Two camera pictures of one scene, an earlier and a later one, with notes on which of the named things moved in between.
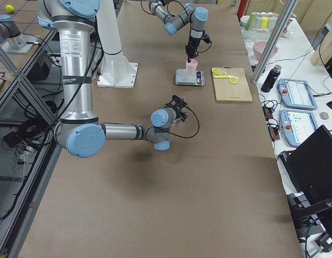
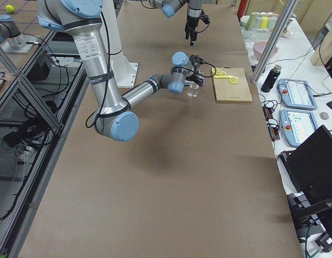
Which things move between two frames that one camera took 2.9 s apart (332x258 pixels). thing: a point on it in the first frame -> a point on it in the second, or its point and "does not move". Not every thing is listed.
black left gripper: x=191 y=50 -> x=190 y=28
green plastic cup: x=251 y=21 does not move
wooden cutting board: x=226 y=91 does not move
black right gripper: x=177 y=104 -> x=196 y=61
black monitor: x=313 y=164 does not move
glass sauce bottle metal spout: x=177 y=121 -> x=193 y=89
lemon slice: x=233 y=80 does not move
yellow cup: x=264 y=22 does not move
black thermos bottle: x=272 y=79 does not move
